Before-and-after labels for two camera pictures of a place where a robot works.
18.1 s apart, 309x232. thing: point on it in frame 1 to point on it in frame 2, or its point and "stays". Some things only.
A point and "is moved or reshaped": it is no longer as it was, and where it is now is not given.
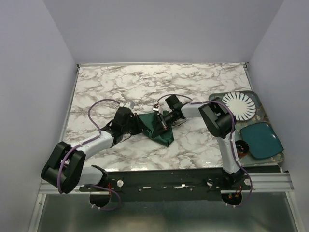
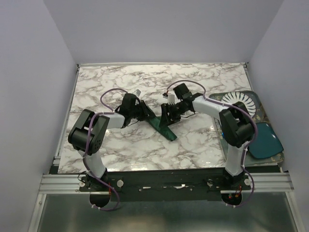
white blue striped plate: x=242 y=106 stays
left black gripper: x=140 y=127 to x=145 y=110
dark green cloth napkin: x=154 y=130 is moved or reshaped
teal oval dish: x=261 y=140 stays
